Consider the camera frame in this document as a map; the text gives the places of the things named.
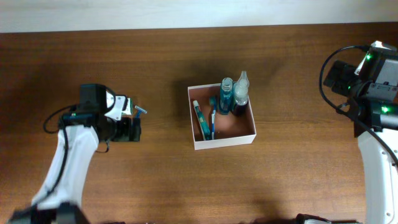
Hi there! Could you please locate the white open cardboard box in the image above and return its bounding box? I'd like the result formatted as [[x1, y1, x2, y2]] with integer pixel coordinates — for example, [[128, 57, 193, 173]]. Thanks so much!
[[187, 83, 257, 150]]

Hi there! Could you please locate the blue white toothbrush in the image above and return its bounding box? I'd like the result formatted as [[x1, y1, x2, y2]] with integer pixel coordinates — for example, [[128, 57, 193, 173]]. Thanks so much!
[[209, 96, 217, 140]]

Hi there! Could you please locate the right black camera cable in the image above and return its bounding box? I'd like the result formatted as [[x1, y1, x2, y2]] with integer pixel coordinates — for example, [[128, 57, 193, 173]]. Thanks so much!
[[318, 45, 398, 169]]

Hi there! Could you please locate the blue mouthwash bottle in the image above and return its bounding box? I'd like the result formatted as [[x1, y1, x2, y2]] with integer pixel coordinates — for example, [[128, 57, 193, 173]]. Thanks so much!
[[219, 77, 233, 115]]

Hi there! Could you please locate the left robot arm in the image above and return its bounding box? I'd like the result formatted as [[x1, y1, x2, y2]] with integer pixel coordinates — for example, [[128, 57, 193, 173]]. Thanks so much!
[[8, 84, 141, 223]]

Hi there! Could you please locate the teal toothpaste tube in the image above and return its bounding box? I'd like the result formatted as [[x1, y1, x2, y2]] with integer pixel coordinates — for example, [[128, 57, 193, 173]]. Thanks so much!
[[193, 100, 211, 141]]

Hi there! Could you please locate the green white soap box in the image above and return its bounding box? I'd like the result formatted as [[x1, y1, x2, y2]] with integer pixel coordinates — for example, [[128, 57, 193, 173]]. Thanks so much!
[[124, 98, 134, 115]]

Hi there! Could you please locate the blue disposable razor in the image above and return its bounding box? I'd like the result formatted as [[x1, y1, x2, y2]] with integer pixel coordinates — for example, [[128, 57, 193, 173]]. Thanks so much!
[[134, 105, 147, 118]]

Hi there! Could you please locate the purple hand soap pump bottle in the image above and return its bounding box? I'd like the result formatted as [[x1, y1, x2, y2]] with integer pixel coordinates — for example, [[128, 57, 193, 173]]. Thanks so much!
[[231, 71, 249, 116]]

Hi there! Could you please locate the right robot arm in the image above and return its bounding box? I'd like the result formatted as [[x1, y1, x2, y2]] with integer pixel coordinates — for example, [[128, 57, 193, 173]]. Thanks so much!
[[318, 41, 397, 223]]

